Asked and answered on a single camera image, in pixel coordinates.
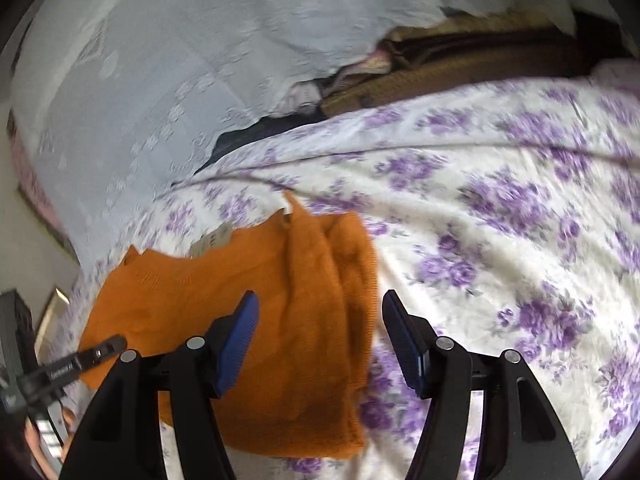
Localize purple floral bed sheet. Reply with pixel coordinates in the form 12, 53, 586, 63
49, 79, 639, 479

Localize orange knit sweater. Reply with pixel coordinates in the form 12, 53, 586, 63
79, 204, 378, 458

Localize white lace cover cloth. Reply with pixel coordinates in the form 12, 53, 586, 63
11, 0, 575, 266

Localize person's left hand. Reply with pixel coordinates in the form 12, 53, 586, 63
24, 406, 76, 480

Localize brown woven mat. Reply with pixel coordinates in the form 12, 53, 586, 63
320, 44, 593, 117

